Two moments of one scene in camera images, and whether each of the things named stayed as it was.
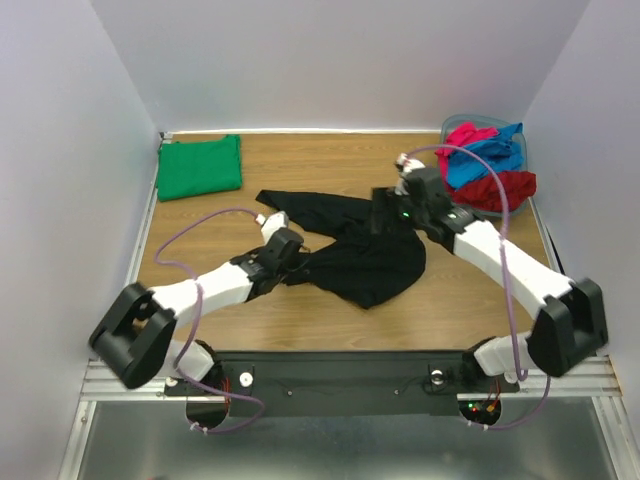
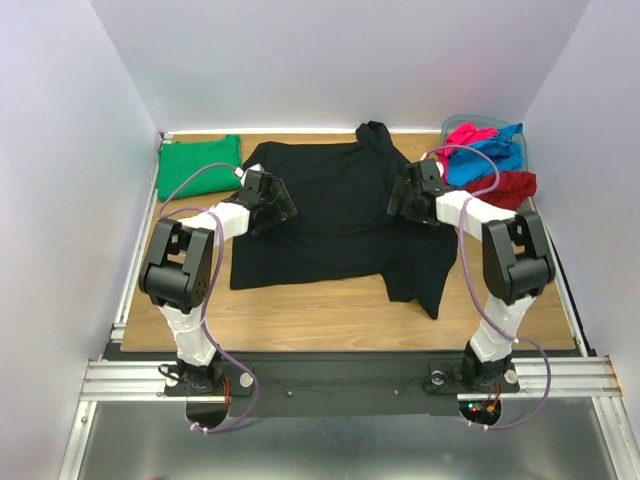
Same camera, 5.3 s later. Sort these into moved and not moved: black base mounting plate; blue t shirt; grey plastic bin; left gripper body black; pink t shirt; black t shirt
Moved: black t shirt; left gripper body black
Not moved: black base mounting plate; pink t shirt; grey plastic bin; blue t shirt
